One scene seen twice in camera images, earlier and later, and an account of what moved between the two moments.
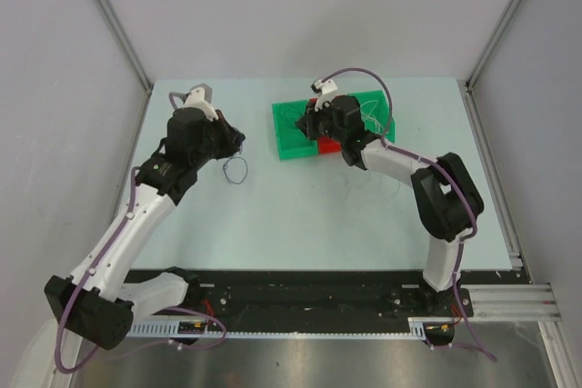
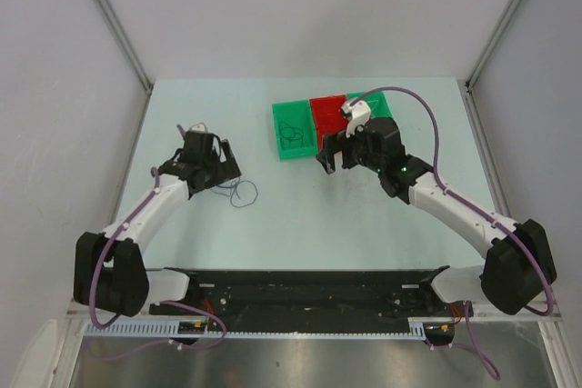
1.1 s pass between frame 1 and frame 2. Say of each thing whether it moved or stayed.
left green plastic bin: stayed
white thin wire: moved
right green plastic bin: stayed
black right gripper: moved
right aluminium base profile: stayed
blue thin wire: moved
